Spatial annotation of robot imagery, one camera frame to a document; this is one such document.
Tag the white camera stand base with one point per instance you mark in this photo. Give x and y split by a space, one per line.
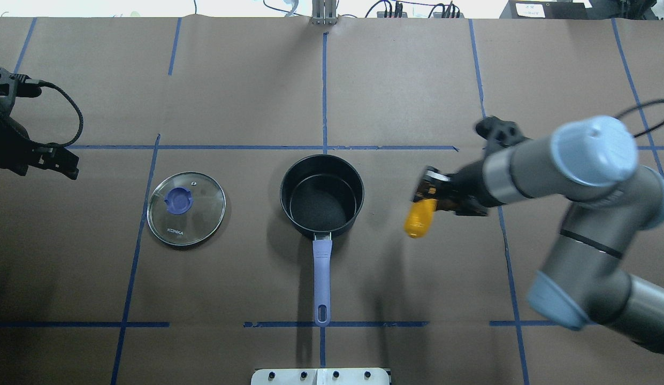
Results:
348 375

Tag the black box with white label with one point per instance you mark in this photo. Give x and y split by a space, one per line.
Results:
544 10

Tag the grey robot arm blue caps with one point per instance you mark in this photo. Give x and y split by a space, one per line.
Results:
594 164

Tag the metal bracket at table edge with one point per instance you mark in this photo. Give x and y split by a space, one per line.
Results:
324 12

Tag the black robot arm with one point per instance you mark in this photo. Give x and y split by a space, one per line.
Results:
18 152

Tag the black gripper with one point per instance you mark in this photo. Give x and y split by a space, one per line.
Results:
467 181

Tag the yellow toy corn cob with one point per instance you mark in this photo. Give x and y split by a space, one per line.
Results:
420 218

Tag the dark blue saucepan purple handle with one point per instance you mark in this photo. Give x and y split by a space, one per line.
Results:
322 196

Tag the glass pot lid purple knob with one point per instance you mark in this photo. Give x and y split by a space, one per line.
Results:
186 209

